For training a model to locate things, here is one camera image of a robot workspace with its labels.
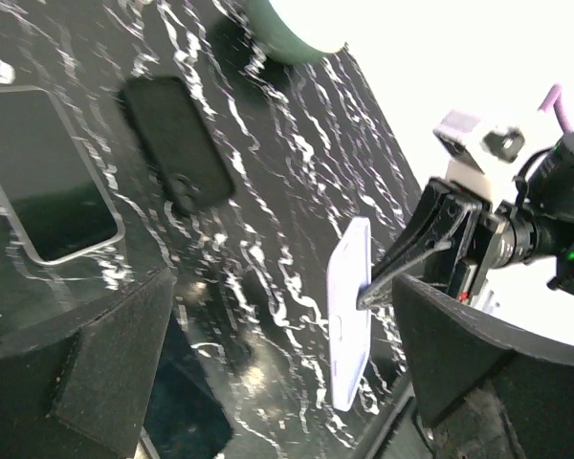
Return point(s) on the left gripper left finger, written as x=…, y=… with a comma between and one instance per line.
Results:
x=78, y=385

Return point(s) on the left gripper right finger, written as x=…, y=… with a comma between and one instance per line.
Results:
x=485, y=388

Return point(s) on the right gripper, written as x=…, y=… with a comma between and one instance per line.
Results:
x=448, y=242

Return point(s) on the black phone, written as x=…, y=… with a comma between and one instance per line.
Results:
x=54, y=198

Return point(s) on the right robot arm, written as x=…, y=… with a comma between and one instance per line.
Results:
x=540, y=223

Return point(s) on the large white bowl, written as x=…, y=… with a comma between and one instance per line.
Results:
x=293, y=32

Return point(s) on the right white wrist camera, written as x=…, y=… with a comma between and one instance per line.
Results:
x=483, y=153

